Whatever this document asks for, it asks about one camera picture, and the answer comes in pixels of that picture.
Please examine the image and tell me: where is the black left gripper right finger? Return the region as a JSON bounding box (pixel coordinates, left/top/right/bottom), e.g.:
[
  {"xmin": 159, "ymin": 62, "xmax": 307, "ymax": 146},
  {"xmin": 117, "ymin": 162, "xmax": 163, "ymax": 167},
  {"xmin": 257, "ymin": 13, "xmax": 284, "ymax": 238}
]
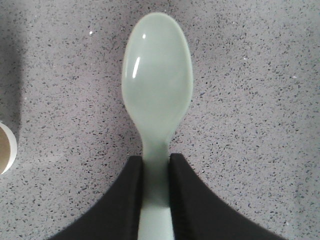
[{"xmin": 169, "ymin": 153, "xmax": 282, "ymax": 240}]

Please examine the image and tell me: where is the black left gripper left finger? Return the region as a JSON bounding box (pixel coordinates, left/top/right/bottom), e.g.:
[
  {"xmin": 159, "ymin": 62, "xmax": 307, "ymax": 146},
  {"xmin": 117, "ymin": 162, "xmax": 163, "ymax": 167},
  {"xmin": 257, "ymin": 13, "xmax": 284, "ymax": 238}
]
[{"xmin": 51, "ymin": 156, "xmax": 143, "ymax": 240}]

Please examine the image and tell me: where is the white cup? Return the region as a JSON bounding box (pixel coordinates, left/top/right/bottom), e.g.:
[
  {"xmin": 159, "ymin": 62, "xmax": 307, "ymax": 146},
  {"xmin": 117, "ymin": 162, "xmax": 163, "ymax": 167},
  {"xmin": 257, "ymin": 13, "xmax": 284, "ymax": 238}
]
[{"xmin": 0, "ymin": 122, "xmax": 18, "ymax": 175}]

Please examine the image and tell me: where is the pale green plastic spoon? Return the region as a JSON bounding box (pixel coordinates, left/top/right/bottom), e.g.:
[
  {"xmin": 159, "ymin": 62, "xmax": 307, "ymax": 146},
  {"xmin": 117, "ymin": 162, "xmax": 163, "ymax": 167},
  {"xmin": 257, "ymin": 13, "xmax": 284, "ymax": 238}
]
[{"xmin": 121, "ymin": 12, "xmax": 194, "ymax": 240}]

